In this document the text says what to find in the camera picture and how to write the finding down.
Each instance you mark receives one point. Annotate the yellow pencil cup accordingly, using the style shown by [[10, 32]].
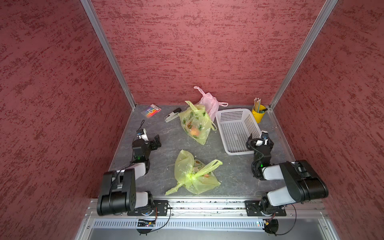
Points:
[[259, 115]]

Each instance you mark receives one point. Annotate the colored pencils bundle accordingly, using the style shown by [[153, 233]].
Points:
[[257, 105]]

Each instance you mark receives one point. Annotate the left aluminium corner post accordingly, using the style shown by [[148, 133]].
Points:
[[97, 26]]

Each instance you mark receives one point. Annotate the colorful marker pack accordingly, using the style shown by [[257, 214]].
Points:
[[151, 111]]

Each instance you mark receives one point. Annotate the orange red peach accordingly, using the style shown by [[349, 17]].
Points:
[[195, 132]]

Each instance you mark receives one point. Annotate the white slotted cable duct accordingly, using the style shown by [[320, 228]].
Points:
[[252, 225]]

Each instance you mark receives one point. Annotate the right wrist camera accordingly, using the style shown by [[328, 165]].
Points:
[[263, 139]]

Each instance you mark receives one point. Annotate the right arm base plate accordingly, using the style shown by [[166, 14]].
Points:
[[254, 209]]

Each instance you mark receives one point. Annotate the aluminium corner post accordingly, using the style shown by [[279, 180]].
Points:
[[97, 26], [317, 26]]

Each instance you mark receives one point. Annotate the green avocado plastic bag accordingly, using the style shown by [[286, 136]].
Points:
[[196, 115]]

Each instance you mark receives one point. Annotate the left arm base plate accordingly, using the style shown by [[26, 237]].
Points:
[[160, 207]]

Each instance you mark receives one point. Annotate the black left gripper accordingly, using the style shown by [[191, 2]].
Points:
[[155, 146]]

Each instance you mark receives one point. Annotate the aluminium front rail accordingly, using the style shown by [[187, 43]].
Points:
[[309, 221]]

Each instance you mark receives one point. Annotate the white black stapler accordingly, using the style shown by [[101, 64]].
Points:
[[173, 115]]

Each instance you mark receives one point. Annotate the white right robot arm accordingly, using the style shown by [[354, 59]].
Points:
[[302, 183]]

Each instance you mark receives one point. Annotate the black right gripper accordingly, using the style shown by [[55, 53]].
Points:
[[251, 147]]

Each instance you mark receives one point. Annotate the white plastic basket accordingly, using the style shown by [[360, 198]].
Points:
[[236, 126]]

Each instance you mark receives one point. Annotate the right aluminium corner post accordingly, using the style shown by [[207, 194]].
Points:
[[317, 26]]

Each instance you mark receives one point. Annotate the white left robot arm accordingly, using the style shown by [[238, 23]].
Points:
[[118, 193]]

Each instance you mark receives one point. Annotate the pink plastic bag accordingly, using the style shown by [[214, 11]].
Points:
[[210, 102]]

